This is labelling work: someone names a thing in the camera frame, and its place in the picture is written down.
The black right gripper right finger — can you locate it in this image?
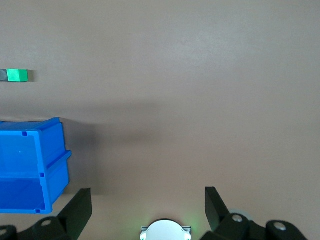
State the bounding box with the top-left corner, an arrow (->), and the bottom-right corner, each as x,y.
199,186 -> 309,240

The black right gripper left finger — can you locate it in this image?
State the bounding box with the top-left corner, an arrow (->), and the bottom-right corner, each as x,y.
0,187 -> 93,240

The green cube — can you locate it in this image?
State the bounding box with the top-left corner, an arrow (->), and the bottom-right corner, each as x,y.
6,69 -> 29,83

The blue plastic storage bin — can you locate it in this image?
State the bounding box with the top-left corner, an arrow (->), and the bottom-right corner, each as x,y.
0,117 -> 73,215

